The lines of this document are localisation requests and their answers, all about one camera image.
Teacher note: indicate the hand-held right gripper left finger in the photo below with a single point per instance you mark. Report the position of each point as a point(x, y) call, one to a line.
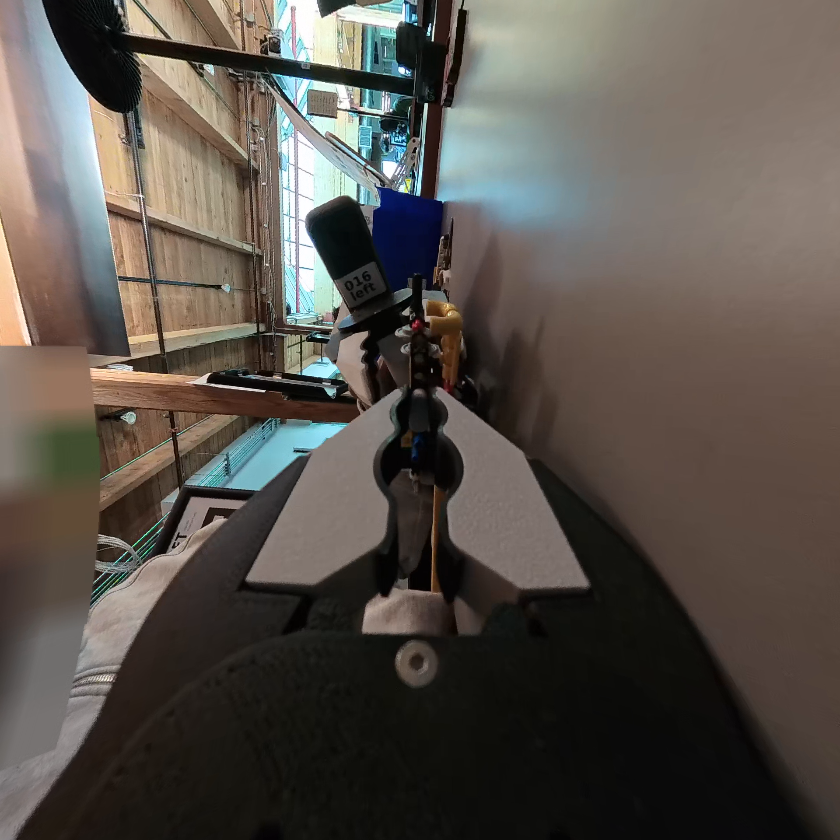
point(308, 525)

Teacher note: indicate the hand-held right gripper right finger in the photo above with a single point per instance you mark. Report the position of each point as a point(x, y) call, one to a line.
point(512, 525)

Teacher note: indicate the white framed sign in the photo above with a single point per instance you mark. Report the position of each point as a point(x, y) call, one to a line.
point(197, 518)

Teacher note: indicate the yellow and black lego model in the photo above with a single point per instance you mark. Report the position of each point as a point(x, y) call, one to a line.
point(421, 354)

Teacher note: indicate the grey zip jacket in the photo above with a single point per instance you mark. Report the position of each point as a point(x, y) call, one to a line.
point(131, 623)

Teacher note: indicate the blue plastic bin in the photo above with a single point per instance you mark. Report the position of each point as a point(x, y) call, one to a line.
point(407, 229)

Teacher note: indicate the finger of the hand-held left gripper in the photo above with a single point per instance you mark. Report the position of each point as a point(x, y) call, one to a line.
point(348, 358)
point(396, 358)

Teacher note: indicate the black pole lamp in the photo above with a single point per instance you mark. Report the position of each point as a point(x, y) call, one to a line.
point(92, 46)

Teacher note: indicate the wooden beam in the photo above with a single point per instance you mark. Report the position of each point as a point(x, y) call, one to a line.
point(197, 394)

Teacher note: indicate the black linear ceiling light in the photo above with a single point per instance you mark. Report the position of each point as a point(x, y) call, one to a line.
point(275, 384)

